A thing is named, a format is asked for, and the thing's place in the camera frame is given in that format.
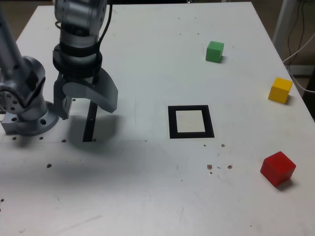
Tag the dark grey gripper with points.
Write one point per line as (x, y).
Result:
(78, 79)

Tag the black tape strip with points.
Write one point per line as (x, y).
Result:
(88, 127)

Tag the yellow cube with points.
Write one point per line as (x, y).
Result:
(279, 91)

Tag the green cube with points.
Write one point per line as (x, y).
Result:
(214, 51)

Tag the white furniture leg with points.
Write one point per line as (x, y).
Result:
(280, 22)

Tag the red cube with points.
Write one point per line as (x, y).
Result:
(276, 169)

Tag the black tape square outline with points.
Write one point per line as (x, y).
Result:
(172, 123)

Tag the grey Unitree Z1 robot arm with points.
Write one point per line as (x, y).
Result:
(73, 14)

